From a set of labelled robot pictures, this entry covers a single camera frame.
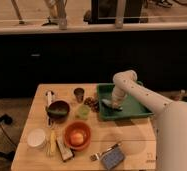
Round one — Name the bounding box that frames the grey towel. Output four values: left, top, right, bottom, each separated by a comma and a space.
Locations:
101, 99, 123, 111

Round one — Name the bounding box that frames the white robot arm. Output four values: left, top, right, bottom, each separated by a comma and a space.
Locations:
112, 70, 187, 171

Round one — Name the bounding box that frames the green plastic tray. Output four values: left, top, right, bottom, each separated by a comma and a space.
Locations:
97, 83, 153, 121

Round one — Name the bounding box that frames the pile of brown nuts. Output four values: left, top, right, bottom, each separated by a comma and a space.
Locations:
84, 97, 99, 112

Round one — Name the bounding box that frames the small green cup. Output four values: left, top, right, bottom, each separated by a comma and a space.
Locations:
77, 105, 90, 120

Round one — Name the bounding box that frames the dark metal cup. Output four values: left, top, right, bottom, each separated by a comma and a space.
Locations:
74, 88, 84, 103

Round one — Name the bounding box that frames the orange plastic bowl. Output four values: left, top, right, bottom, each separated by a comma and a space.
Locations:
63, 121, 91, 151

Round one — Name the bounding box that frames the orange fruit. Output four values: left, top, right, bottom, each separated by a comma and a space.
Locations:
70, 132, 84, 146

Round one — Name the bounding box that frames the blue sponge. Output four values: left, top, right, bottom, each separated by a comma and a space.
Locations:
101, 147, 125, 170

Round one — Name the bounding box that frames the dark green bowl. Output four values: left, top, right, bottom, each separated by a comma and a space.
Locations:
46, 100, 70, 119

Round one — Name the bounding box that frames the silver fork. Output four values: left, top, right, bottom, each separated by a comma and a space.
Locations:
90, 141, 121, 161

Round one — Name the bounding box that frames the white marker pen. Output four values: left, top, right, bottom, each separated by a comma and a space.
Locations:
46, 91, 54, 107

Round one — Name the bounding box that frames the white round container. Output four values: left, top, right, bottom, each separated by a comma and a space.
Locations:
27, 129, 46, 149

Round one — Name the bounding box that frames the black office chair base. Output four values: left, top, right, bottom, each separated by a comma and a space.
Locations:
0, 114, 15, 161

